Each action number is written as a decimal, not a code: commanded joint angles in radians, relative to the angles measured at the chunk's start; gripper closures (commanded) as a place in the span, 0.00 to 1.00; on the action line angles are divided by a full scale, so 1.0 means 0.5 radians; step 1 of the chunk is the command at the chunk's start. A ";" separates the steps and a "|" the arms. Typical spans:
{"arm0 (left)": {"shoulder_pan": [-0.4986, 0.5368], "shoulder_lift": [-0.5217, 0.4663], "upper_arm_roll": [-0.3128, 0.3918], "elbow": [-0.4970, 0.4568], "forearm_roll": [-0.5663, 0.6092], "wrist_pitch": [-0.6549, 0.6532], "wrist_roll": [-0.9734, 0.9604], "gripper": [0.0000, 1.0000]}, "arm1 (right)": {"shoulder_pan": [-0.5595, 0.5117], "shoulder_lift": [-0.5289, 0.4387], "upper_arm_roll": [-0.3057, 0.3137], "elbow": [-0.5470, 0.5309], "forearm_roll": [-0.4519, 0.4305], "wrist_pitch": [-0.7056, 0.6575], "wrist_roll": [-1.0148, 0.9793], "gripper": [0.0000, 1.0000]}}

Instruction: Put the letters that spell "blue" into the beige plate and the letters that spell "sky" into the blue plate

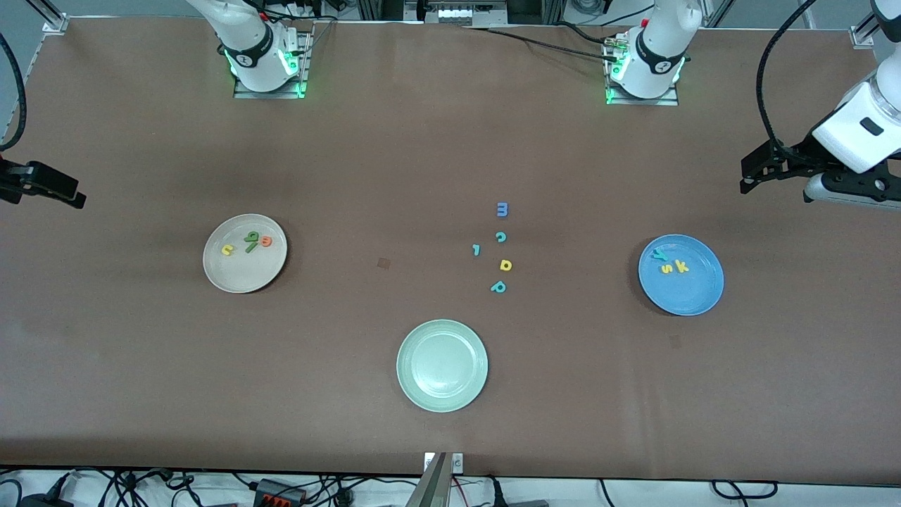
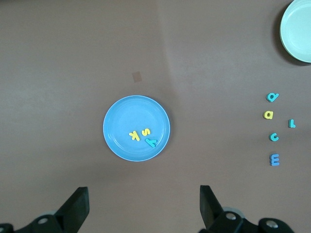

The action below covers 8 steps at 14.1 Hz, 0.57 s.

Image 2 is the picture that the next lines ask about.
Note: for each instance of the teal foam letter y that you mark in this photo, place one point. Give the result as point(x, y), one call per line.
point(152, 143)

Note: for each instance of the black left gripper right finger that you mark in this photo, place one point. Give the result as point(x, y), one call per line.
point(213, 213)

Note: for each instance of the blue foam letter m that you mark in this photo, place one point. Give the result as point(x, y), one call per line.
point(274, 159)

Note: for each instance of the yellow foam letter a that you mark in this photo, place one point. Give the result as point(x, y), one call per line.
point(271, 116)

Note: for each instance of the pale green plate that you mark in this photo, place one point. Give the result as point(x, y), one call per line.
point(298, 31)

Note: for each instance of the yellow foam letter k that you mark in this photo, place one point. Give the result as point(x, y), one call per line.
point(136, 137)

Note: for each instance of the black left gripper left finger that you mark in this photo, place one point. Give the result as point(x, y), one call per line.
point(70, 211)

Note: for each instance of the yellow foam letter s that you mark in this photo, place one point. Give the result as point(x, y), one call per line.
point(146, 132)

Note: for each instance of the blue plate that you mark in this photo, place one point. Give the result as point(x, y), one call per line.
point(121, 116)

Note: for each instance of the teal foam letter l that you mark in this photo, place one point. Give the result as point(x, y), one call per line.
point(290, 123)

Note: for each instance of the teal foam letter p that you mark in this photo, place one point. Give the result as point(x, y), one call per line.
point(268, 97)

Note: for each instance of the teal foam letter c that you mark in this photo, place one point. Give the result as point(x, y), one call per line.
point(270, 137)

